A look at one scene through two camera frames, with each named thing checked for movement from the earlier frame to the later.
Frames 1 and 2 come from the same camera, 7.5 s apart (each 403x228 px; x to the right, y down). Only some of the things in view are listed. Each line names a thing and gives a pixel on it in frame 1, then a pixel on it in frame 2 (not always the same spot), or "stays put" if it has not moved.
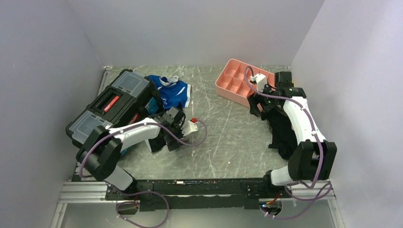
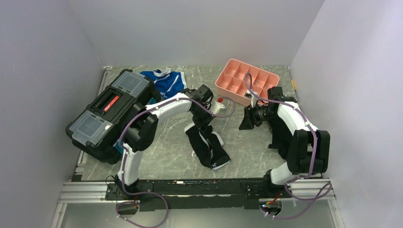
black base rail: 189,194 stays put
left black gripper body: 176,130 -> 202,116
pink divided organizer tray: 230,84 stays put
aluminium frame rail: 82,192 stays put
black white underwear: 158,143 -> 206,145
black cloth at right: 283,135 stays put
